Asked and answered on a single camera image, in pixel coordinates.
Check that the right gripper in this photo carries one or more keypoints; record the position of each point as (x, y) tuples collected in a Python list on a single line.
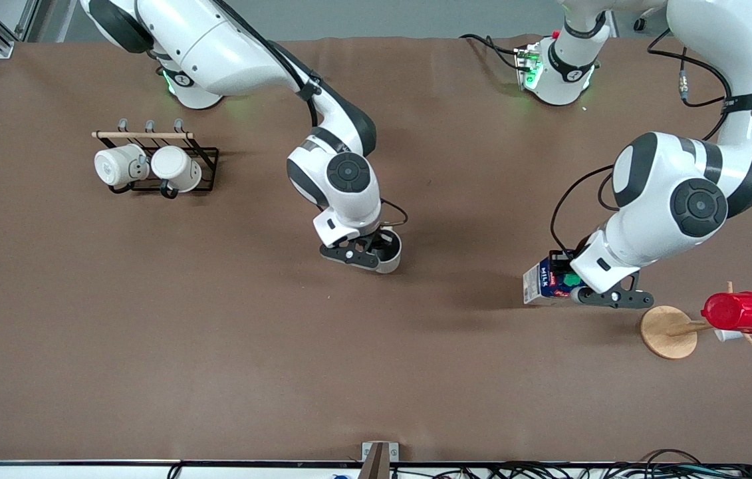
[(383, 239)]

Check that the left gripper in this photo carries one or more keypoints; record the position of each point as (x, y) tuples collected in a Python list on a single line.
[(560, 258)]

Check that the white mug grey inside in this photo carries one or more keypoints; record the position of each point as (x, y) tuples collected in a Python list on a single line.
[(392, 264)]

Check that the blue milk carton green cap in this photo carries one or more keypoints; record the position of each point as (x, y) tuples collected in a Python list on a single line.
[(535, 283)]

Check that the small white cup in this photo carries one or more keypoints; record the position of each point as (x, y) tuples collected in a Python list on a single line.
[(727, 336)]

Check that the red plastic cup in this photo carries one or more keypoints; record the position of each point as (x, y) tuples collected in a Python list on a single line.
[(738, 313)]

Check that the white cup with face print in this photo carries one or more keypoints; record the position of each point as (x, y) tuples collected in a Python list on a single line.
[(113, 166)]

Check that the wooden mug tree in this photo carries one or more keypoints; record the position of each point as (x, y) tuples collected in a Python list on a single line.
[(668, 332)]

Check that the office chair caster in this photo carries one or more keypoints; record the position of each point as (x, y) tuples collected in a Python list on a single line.
[(639, 25)]

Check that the metal mounting bracket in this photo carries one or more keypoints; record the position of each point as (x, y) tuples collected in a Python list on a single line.
[(379, 466)]

